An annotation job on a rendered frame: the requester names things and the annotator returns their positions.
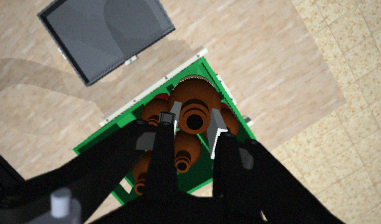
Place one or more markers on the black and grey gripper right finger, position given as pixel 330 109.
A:
pixel 283 198

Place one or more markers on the green divided crate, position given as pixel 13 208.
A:
pixel 199 174

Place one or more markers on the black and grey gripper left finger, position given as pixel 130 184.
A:
pixel 72 193

